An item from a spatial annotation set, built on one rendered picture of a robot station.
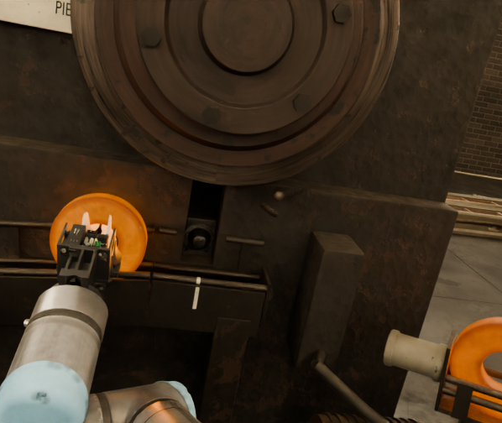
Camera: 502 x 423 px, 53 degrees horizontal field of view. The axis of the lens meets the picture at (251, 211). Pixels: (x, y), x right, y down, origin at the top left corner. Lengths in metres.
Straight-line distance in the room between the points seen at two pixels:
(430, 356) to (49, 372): 0.56
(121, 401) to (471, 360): 0.52
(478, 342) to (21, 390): 0.63
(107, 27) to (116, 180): 0.27
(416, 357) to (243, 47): 0.54
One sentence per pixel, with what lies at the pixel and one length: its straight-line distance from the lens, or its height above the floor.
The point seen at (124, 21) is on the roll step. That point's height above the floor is 1.09.
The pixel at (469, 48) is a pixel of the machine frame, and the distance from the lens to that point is 1.05.
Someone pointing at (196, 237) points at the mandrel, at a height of 0.75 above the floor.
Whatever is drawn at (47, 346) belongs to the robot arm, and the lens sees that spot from 0.61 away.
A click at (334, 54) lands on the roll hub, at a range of 0.71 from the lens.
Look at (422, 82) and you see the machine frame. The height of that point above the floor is 1.09.
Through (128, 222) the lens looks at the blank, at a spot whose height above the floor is 0.79.
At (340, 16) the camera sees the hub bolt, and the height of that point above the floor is 1.15.
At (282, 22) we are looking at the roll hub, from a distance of 0.68.
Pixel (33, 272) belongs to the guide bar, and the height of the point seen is 0.69.
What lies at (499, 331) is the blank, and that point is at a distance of 0.84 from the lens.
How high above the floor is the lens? 1.08
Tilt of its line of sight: 17 degrees down
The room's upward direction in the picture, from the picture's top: 11 degrees clockwise
